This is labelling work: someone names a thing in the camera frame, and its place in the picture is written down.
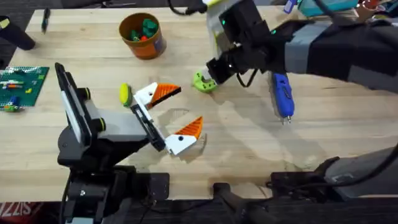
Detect black pen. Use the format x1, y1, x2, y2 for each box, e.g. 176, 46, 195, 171
41, 7, 52, 34

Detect green board with toy blocks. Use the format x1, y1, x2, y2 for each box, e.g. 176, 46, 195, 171
0, 65, 50, 113

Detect right wrist upright pale plate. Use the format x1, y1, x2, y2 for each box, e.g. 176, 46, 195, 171
206, 0, 239, 60

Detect teal box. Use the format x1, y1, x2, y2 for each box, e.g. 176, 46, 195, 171
297, 0, 359, 18

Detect right gripper black cable loop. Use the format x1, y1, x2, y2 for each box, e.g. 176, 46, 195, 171
235, 68, 259, 88

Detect yellow green toy vegetable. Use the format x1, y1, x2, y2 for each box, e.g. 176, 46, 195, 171
119, 82, 134, 108

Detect green disc with holes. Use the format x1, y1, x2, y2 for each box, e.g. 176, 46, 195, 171
192, 70, 219, 94

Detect red printed sheet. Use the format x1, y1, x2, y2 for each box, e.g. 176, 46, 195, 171
0, 201, 45, 224

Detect orange tub with toys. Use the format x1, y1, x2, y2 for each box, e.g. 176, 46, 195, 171
118, 12, 167, 60

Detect black rail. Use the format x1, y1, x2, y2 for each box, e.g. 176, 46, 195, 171
62, 182, 398, 224

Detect left wrist upright black plate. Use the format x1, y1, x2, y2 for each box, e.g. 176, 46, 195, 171
55, 62, 93, 147

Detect black cylinder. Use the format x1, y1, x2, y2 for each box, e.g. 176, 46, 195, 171
0, 15, 36, 51

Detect blue electric screwdriver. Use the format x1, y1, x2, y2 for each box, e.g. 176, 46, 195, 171
271, 72, 295, 125

